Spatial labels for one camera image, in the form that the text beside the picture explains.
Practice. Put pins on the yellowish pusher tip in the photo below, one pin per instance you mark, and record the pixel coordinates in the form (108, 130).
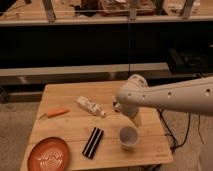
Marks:
(136, 120)

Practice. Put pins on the white paper cup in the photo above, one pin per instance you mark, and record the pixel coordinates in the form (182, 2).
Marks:
(128, 137)

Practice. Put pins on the black striped eraser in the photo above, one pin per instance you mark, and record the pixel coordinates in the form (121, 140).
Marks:
(93, 142)

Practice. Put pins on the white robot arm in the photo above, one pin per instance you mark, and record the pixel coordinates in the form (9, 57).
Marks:
(193, 96)

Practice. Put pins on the white tube bottle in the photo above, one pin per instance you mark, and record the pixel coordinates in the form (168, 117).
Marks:
(90, 106)

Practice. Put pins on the orange carrot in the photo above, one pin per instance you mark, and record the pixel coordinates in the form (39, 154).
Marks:
(55, 112)

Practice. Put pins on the orange ridged plate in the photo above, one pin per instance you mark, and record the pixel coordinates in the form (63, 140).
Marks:
(50, 154)

